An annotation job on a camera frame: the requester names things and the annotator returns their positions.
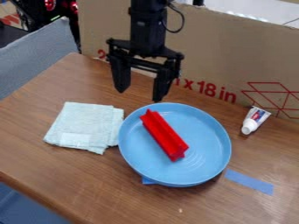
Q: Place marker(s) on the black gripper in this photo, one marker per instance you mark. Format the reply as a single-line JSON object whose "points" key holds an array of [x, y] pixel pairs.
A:
{"points": [[144, 51]]}

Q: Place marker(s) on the red plastic block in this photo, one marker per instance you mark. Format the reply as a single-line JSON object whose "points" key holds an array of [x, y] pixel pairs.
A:
{"points": [[164, 135]]}

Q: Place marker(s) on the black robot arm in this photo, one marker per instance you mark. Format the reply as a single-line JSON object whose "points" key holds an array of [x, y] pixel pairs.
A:
{"points": [[149, 3]]}

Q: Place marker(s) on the light blue folded cloth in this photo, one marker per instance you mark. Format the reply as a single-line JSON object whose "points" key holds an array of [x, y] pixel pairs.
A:
{"points": [[85, 127]]}

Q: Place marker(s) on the blue plate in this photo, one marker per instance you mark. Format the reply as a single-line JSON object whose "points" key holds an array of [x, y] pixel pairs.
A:
{"points": [[201, 132]]}

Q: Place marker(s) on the blue tape under plate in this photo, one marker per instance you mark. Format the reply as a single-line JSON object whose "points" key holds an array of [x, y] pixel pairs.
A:
{"points": [[146, 181]]}

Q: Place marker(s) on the black computer with lights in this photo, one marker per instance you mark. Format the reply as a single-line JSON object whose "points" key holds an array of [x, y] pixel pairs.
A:
{"points": [[36, 13]]}

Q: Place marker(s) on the white toothpaste tube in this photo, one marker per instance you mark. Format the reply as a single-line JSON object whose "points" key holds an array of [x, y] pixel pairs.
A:
{"points": [[255, 118]]}

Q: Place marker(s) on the blue tape strip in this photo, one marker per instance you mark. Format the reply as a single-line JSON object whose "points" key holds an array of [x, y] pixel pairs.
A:
{"points": [[249, 182]]}

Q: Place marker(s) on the cardboard box wall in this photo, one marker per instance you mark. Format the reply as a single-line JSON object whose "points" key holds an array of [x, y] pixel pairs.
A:
{"points": [[239, 59]]}

